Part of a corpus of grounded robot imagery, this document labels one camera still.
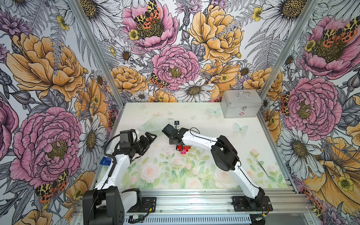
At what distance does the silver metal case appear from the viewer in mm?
1064

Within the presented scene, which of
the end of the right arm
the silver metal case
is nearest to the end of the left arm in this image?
the end of the right arm

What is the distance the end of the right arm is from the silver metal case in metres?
0.48

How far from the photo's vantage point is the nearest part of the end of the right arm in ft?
2.36

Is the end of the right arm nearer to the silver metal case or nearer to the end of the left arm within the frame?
the end of the left arm
